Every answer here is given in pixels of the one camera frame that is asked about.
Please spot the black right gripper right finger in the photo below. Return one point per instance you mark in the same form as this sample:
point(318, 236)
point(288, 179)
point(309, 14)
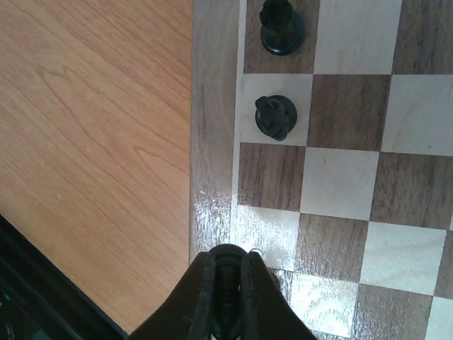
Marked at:
point(265, 313)

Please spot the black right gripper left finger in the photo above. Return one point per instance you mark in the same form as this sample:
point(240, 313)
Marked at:
point(187, 312)

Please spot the black chess piece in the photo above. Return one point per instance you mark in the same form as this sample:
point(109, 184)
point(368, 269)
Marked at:
point(226, 312)

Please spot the black knight piece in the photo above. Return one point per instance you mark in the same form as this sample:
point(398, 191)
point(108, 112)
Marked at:
point(275, 116)

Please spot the black rook piece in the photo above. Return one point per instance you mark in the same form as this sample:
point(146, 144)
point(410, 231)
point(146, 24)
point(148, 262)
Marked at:
point(282, 28)

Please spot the wooden chess board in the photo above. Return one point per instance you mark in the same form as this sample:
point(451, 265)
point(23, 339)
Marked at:
point(353, 210)

